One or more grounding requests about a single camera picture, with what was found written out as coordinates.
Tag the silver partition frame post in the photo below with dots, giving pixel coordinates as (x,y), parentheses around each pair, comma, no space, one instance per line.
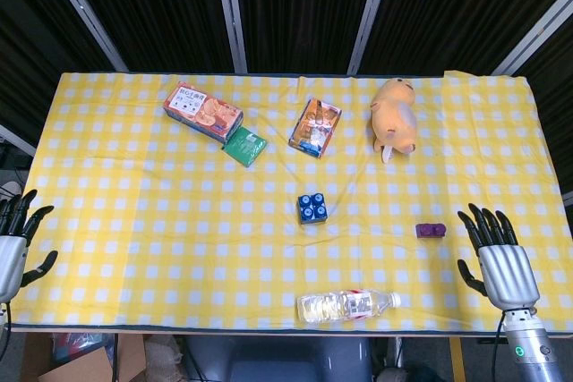
(80,8)
(15,140)
(371,11)
(229,11)
(532,37)

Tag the yellow table leg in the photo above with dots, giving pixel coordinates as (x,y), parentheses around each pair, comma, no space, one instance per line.
(457,359)

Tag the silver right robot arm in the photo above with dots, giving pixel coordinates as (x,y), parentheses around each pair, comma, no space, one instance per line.
(532,350)

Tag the green foil packet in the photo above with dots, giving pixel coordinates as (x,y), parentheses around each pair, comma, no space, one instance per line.
(245,147)

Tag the yellow white checkered tablecloth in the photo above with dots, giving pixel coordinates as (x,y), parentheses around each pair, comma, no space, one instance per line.
(179,221)

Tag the large orange blue snack box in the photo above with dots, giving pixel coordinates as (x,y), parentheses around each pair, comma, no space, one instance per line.
(197,107)

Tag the clear plastic water bottle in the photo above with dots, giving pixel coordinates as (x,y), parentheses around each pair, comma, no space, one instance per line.
(340,306)

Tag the small orange blue box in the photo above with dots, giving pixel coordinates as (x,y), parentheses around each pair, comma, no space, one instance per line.
(313,127)

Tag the brown cardboard box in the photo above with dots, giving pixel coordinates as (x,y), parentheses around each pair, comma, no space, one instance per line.
(89,364)

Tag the purple toy building block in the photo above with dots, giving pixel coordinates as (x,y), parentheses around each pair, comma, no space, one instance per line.
(430,231)

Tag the blue toy building block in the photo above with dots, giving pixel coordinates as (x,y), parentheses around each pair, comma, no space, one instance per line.
(312,209)

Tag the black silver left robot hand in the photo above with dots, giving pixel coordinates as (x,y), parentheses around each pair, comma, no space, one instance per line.
(11,257)

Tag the orange plush animal toy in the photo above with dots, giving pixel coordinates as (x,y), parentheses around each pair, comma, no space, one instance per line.
(394,118)

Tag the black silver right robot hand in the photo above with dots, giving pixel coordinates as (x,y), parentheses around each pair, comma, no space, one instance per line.
(508,274)

